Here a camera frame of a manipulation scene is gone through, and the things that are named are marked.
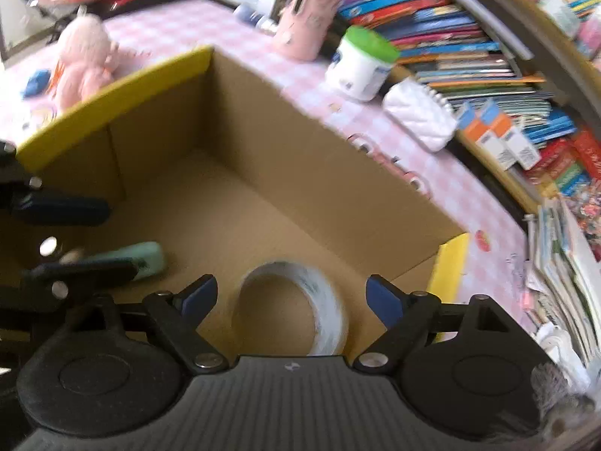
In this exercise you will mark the clear tape roll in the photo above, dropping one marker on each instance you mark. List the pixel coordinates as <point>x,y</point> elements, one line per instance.
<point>328,305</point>

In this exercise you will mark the wooden bookshelf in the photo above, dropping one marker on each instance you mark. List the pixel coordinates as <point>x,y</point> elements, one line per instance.
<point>493,164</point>

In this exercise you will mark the mint green case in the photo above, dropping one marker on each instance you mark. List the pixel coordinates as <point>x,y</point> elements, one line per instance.
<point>145,258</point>

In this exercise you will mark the white jar green lid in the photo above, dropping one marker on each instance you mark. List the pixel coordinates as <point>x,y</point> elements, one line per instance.
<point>359,68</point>

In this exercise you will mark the brown cardboard box yellow flaps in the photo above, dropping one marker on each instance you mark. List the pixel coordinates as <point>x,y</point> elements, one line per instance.
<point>263,225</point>

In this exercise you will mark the row of colourful books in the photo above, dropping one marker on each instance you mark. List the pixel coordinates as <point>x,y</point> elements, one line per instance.
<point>422,23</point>

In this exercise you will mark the red box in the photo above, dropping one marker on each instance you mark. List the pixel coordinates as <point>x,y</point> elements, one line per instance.
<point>587,150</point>

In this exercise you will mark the stack of thin booklets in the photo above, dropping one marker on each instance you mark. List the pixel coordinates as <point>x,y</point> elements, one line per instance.
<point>563,268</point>

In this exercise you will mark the white light bar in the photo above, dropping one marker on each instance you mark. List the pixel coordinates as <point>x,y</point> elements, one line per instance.
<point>474,9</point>

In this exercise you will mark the small spray bottle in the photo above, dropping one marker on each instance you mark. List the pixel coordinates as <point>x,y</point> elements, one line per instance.
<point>253,16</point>

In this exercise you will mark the large pink plush toy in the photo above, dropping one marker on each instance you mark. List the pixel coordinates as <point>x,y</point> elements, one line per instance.
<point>84,63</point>

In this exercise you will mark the floral patterned packet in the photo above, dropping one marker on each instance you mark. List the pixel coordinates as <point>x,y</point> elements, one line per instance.
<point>584,211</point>

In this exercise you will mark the pink cylindrical humidifier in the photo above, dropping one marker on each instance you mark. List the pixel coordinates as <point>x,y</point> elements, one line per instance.
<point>307,11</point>

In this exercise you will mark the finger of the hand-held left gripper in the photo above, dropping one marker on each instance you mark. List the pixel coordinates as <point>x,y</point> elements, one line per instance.
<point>61,209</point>
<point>84,272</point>

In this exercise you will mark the white quilted purse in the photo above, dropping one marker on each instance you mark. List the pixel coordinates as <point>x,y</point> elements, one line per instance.
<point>420,115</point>

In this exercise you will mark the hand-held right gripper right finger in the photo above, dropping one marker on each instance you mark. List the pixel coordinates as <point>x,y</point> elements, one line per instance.
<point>382,298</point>

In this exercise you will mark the small blue object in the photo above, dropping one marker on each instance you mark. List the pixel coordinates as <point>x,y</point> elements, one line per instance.
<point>35,82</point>

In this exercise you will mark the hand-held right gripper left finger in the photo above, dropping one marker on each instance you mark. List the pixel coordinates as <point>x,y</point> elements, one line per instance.
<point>202,293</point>

